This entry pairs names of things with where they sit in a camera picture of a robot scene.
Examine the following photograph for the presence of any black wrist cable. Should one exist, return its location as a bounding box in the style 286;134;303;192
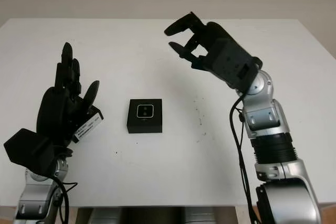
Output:
229;97;258;224
50;175;79;224

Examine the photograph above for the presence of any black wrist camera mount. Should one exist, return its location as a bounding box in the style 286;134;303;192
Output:
3;127;55;175
209;38;260;91

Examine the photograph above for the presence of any dark grey robot body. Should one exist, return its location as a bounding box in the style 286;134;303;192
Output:
75;206;237;224

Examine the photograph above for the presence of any small silver cube camera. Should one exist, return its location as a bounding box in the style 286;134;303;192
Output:
136;104;155;119

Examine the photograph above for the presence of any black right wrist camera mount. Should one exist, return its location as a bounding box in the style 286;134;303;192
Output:
209;38;260;91

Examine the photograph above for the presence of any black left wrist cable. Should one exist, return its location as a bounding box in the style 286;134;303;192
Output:
50;175;79;224

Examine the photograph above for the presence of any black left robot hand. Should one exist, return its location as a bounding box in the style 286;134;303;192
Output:
35;41;101;147

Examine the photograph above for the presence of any black camera box base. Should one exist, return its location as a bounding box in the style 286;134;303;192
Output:
125;98;164;134

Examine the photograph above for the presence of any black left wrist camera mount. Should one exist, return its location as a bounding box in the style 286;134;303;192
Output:
3;127;55;175

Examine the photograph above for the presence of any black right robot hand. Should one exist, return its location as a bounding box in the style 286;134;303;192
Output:
163;11;234;71

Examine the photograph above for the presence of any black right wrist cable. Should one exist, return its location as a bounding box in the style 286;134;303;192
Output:
229;97;258;224

